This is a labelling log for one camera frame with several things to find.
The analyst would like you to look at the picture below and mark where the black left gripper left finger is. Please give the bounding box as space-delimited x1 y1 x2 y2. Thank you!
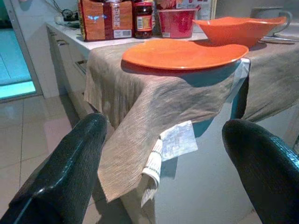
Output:
0 112 108 224

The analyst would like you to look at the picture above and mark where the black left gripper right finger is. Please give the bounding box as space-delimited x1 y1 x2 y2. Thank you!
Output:
221 119 299 224

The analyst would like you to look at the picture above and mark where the orange plate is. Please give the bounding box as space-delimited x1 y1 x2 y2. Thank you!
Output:
121 38 249 70

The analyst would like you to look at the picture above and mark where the light grey table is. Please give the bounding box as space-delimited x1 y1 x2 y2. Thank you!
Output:
153 100 299 224

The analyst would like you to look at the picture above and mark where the dark beige woven placemat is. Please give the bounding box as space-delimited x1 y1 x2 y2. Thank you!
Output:
242 42 299 123

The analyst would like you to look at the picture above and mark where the white patterned cloth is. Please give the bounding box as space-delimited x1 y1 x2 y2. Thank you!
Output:
141 57 251 208

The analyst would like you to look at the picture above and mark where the light beige woven placemat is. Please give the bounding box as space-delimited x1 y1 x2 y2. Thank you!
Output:
83 41 237 203

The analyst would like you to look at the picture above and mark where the white counter cabinet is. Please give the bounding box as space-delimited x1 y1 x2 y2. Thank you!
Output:
45 22 94 110

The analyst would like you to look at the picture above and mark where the glass door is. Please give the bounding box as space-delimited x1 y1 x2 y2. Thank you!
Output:
0 0 44 103

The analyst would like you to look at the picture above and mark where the brown wooden utensil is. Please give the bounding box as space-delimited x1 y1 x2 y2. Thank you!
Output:
259 39 295 45

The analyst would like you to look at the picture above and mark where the dark slim utensil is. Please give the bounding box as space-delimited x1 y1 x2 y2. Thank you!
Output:
265 35 299 41

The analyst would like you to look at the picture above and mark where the orange bowl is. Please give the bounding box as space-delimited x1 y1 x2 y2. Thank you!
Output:
192 16 287 49

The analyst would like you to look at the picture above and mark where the orange snack package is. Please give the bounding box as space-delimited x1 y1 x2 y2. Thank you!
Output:
78 0 134 42

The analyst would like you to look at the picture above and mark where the grey metal mug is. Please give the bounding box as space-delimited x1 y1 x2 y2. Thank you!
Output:
251 7 293 38

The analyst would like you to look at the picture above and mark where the dark sauce jar red lid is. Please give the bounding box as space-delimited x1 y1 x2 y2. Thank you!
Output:
133 1 154 39

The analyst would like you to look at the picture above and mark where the red plastic tub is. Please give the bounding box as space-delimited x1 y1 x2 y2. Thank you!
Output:
158 8 199 39

